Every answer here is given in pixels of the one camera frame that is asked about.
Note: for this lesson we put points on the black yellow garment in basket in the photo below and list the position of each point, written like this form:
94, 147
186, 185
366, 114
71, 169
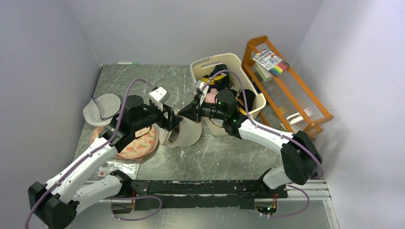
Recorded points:
221, 81

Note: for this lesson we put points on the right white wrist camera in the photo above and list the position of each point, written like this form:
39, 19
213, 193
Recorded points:
201, 90

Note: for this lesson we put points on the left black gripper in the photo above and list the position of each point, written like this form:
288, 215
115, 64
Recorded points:
172, 119

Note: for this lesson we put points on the floral pink laundry bag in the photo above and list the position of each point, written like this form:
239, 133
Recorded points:
147, 140

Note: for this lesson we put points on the cream plastic laundry basket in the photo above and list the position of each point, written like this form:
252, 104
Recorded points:
227, 111

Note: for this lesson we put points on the green white marker pen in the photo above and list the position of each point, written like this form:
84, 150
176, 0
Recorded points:
127, 63

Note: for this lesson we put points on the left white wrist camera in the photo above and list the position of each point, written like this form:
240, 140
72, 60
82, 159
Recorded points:
158, 97

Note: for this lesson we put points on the white mesh laundry bag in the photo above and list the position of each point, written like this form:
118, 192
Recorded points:
186, 133

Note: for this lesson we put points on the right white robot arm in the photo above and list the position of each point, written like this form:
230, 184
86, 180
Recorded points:
300, 159

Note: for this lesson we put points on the coloured marker pen pack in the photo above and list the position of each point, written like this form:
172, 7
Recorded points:
270, 62

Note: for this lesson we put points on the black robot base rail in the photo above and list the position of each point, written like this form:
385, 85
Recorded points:
202, 193

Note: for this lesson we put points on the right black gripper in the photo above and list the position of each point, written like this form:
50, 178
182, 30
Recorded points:
193, 111

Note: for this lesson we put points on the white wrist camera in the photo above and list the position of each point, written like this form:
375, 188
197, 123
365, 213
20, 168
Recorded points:
201, 90
158, 97

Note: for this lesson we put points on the orange wooden rack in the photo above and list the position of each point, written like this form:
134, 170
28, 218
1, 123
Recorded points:
296, 106

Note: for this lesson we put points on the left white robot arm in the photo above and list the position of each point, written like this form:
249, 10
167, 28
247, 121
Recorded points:
57, 202

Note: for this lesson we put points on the pink bra in basket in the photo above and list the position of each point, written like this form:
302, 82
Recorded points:
211, 96

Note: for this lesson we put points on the black bra in basket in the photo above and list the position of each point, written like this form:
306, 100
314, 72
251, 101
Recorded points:
246, 99

